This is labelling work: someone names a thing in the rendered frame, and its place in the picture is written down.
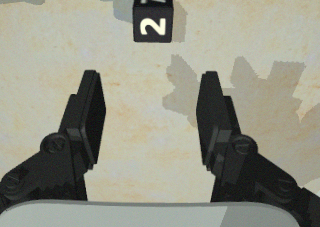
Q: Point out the black number cube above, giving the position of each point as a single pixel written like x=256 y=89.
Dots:
x=153 y=21

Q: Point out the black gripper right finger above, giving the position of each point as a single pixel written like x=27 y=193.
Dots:
x=234 y=159

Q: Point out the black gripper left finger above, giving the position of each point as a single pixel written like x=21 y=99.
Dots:
x=65 y=156

